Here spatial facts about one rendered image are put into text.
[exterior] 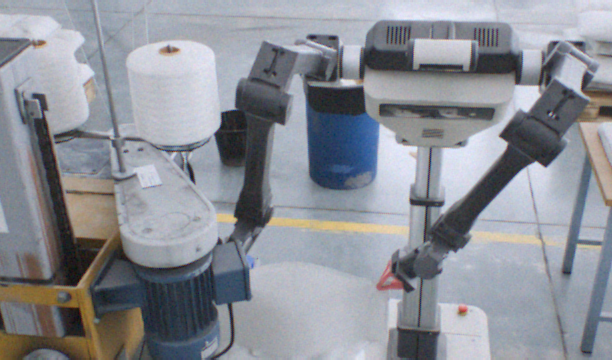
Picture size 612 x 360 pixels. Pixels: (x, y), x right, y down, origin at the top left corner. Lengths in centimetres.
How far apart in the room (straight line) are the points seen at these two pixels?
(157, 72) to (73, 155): 56
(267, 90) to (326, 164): 269
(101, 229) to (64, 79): 31
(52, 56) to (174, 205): 35
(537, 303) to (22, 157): 263
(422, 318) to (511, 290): 102
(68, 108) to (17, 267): 31
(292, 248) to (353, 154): 67
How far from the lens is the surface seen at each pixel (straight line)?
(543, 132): 146
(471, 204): 164
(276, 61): 147
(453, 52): 178
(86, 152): 187
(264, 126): 149
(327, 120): 397
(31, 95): 133
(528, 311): 347
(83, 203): 168
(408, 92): 195
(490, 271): 365
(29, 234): 140
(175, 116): 140
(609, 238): 299
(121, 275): 150
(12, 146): 131
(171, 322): 149
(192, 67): 137
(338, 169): 410
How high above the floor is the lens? 219
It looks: 30 degrees down
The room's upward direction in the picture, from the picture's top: 1 degrees counter-clockwise
